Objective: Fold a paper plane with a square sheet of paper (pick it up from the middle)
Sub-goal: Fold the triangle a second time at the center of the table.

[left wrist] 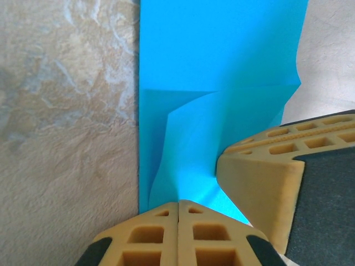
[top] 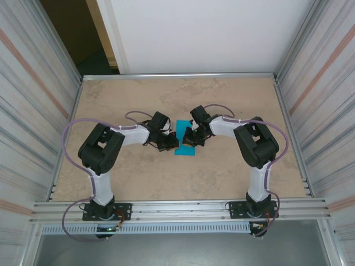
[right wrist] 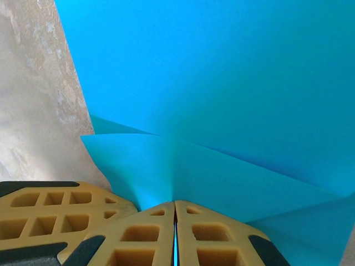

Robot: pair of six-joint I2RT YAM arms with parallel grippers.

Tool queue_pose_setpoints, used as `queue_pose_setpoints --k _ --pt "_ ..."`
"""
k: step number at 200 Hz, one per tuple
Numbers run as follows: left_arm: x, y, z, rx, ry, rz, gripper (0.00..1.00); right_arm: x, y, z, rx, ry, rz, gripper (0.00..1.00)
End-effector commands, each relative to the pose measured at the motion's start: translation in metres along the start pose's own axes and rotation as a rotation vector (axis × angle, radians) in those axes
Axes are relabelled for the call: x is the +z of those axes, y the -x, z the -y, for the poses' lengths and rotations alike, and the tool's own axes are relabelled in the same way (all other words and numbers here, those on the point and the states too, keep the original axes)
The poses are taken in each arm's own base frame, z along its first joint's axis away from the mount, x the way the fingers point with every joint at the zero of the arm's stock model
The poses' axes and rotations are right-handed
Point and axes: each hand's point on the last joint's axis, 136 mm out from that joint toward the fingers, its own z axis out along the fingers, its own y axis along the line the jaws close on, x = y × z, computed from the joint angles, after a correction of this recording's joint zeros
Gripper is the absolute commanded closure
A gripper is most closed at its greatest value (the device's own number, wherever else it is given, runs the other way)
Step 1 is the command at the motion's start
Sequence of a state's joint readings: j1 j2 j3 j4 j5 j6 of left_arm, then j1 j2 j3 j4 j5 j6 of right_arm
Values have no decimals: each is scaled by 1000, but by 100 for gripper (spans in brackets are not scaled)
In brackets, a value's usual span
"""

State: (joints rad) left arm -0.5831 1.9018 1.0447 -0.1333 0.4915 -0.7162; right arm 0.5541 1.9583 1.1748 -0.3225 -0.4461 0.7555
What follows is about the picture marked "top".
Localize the blue paper sheet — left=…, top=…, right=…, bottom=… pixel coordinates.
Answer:
left=174, top=119, right=197, bottom=157

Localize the small circuit board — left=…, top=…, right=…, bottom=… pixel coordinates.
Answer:
left=248, top=221, right=268, bottom=231
left=95, top=226, right=124, bottom=233

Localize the aluminium table edge rail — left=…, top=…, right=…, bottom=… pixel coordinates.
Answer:
left=80, top=72, right=278, bottom=81

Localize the long aluminium mounting rail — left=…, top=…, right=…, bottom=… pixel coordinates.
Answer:
left=29, top=197, right=332, bottom=224

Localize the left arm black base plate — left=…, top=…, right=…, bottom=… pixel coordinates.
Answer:
left=82, top=203, right=133, bottom=222

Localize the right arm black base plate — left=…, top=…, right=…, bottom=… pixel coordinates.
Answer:
left=229, top=201, right=279, bottom=219

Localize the grey slotted cable duct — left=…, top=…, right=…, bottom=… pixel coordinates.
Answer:
left=40, top=223, right=252, bottom=235

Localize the aluminium table side rail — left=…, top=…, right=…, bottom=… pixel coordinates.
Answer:
left=47, top=79, right=84, bottom=201
left=273, top=77, right=316, bottom=198

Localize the beige door frame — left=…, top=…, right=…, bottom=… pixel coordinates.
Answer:
left=84, top=0, right=123, bottom=75

